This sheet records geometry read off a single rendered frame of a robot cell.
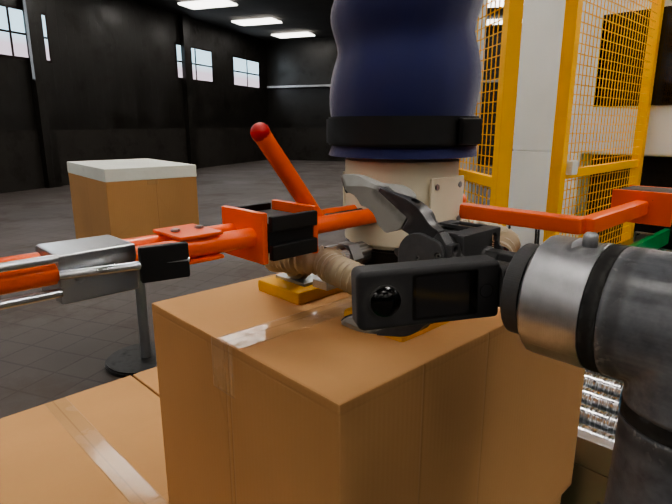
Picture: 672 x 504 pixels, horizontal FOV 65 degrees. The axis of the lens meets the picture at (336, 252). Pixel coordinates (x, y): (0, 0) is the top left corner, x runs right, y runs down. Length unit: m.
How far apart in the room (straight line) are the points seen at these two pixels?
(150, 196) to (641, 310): 2.22
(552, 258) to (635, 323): 0.07
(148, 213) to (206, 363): 1.78
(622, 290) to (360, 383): 0.28
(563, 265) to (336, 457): 0.28
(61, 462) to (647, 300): 1.11
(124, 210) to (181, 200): 0.26
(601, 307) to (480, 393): 0.37
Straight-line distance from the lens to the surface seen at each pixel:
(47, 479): 1.21
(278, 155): 0.63
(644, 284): 0.37
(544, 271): 0.38
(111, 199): 2.38
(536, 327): 0.39
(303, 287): 0.78
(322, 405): 0.52
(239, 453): 0.70
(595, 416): 1.41
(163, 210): 2.46
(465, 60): 0.75
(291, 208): 0.66
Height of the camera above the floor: 1.20
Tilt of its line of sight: 14 degrees down
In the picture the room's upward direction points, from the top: straight up
